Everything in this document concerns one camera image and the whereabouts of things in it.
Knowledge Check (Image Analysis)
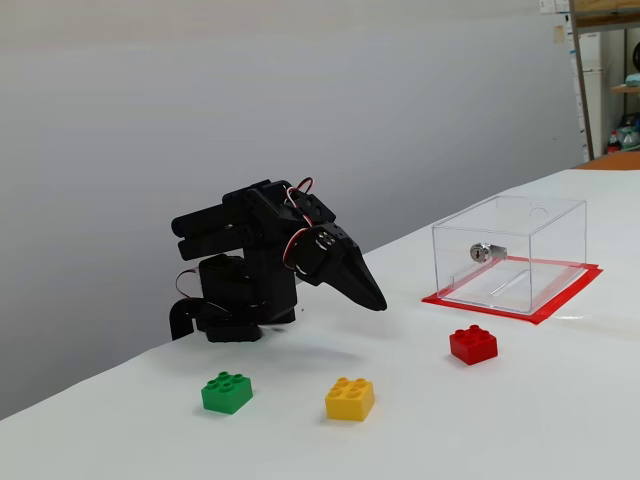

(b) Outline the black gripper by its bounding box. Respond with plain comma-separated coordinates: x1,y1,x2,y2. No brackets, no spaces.
293,223,388,313

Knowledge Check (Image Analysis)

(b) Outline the yellow lego brick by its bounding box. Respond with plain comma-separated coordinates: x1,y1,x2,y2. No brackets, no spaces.
324,377,376,423

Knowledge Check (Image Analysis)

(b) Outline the silver metal box lock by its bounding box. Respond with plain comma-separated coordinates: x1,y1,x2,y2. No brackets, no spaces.
469,242,507,263

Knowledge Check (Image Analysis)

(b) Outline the red lego brick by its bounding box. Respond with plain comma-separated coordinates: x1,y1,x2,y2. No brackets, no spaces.
448,324,499,367

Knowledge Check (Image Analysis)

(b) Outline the green lego brick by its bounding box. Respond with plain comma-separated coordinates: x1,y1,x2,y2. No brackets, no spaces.
200,370,254,415

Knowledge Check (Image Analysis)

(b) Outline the transparent acrylic box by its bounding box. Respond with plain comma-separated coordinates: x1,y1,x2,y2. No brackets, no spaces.
431,194,588,315

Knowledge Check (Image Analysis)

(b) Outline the orange brown table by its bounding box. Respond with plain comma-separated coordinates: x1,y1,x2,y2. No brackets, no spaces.
573,151,640,172

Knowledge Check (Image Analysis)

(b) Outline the white cabinet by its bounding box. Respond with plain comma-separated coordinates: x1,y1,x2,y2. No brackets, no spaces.
579,31,607,151

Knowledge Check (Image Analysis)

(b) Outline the metal storage shelf rack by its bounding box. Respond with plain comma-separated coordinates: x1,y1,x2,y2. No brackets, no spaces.
568,0,640,162

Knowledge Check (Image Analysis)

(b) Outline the clear plastic bag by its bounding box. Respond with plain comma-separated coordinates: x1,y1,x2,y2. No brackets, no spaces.
617,114,640,151

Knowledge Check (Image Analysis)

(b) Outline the red white servo cable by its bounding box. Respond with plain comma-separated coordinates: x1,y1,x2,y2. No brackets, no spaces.
282,225,314,271
174,268,202,302
283,177,317,221

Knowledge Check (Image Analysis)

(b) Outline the red tape frame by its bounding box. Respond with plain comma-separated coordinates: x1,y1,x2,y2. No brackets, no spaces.
421,255,604,327

